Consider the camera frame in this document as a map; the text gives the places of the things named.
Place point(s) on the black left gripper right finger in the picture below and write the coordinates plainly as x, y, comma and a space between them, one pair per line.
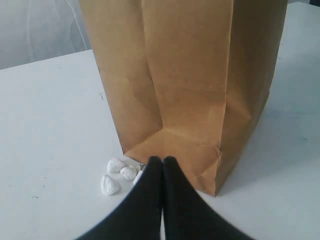
186, 215

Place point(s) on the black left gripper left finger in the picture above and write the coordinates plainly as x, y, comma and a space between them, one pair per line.
138, 216

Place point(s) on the brown paper shopping bag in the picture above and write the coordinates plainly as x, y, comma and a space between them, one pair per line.
186, 78

